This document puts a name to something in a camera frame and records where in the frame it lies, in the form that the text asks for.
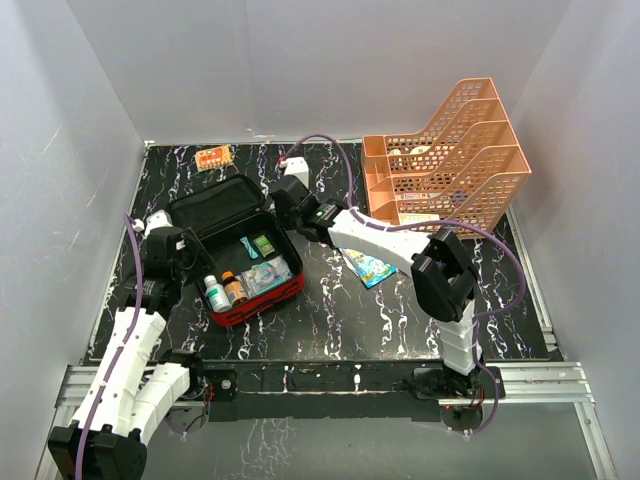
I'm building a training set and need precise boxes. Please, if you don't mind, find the green wind oil box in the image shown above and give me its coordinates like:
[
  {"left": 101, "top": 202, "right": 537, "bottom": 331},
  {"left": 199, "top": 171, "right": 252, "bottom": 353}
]
[{"left": 253, "top": 235, "right": 275, "bottom": 257}]

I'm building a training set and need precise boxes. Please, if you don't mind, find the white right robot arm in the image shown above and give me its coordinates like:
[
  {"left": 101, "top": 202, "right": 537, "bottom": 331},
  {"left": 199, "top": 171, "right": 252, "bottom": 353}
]
[{"left": 270, "top": 157, "right": 482, "bottom": 397}]

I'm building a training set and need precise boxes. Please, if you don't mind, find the white gauze pad bag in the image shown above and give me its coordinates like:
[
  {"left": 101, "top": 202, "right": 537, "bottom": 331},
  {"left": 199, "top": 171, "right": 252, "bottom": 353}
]
[{"left": 241, "top": 270, "right": 265, "bottom": 298}]

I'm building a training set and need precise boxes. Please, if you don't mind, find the orange mesh file organizer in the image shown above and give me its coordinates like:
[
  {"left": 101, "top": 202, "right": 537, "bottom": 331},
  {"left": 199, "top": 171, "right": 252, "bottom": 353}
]
[{"left": 361, "top": 77, "right": 532, "bottom": 230}]

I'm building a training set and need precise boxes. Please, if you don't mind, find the orange snack packet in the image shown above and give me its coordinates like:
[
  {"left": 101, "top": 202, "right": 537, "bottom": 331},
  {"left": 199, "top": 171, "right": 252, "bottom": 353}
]
[{"left": 194, "top": 145, "right": 233, "bottom": 172}]

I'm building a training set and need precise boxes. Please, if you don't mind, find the small teal packet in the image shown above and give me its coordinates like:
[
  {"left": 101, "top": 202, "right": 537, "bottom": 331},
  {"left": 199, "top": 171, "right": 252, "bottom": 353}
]
[{"left": 240, "top": 237, "right": 258, "bottom": 259}]

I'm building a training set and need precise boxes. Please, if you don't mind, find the blue cotton swab bag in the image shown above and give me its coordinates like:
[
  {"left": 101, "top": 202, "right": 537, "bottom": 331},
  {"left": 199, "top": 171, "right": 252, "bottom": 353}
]
[{"left": 341, "top": 249, "right": 397, "bottom": 289}]

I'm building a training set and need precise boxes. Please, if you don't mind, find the teal round tape packet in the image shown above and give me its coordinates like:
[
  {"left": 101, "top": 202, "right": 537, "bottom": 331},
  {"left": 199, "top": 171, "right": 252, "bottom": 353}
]
[{"left": 247, "top": 261, "right": 292, "bottom": 295}]

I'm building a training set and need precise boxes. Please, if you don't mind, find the red black medicine case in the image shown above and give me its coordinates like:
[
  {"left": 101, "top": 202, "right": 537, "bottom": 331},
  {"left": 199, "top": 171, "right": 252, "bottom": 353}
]
[{"left": 166, "top": 175, "right": 304, "bottom": 327}]

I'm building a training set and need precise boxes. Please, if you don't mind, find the white green pill bottle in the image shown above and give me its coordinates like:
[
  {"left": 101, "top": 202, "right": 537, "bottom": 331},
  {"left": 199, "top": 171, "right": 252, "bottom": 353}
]
[{"left": 203, "top": 275, "right": 232, "bottom": 313}]

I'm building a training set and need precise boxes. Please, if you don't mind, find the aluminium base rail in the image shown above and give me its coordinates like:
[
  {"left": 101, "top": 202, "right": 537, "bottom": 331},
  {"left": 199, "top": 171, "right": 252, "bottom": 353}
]
[{"left": 52, "top": 362, "right": 617, "bottom": 479}]

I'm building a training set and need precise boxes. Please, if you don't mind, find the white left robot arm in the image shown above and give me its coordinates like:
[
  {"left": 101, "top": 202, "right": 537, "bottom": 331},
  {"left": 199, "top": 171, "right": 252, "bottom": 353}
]
[{"left": 47, "top": 210, "right": 213, "bottom": 479}]

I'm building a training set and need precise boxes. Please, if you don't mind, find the brown medicine bottle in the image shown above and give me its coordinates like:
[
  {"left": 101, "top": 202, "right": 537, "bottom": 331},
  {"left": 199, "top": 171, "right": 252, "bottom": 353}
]
[{"left": 221, "top": 271, "right": 249, "bottom": 307}]

